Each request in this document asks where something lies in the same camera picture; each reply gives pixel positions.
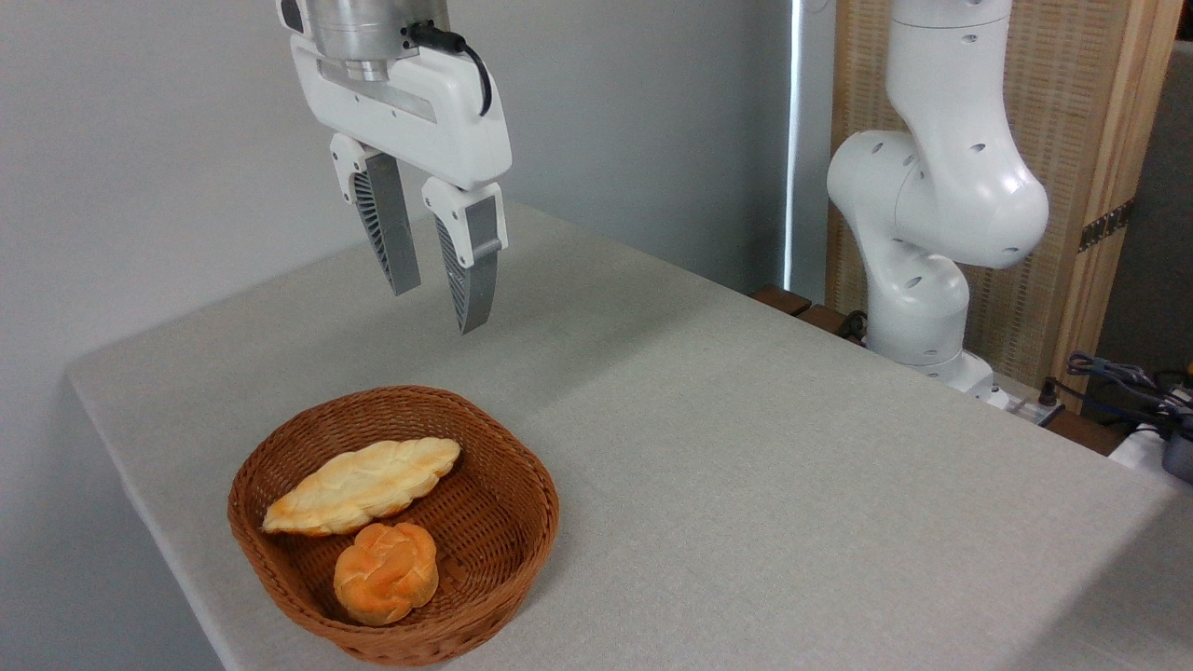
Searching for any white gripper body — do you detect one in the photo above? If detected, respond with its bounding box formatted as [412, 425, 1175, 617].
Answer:
[289, 35, 513, 192]

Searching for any tangled dark cable bundle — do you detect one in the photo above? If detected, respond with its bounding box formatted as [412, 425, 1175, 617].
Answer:
[1039, 351, 1193, 434]

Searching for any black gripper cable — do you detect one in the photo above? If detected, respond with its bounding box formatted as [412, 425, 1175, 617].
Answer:
[407, 21, 492, 117]

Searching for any long braided bread loaf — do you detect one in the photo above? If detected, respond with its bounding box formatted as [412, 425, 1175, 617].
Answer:
[262, 437, 461, 537]

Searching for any grey tablecloth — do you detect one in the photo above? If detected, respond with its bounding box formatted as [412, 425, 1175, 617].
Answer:
[65, 196, 1193, 671]

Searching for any metal screen hinge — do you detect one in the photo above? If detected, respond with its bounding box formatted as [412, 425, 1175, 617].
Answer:
[1078, 198, 1136, 253]

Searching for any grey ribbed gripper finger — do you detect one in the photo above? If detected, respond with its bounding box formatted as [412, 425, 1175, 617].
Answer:
[421, 177, 509, 335]
[330, 133, 422, 296]

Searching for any round orange bread roll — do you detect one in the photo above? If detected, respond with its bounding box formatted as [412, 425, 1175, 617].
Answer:
[334, 522, 439, 626]

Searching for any brown wicker basket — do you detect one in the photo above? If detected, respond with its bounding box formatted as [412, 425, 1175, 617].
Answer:
[227, 386, 560, 667]

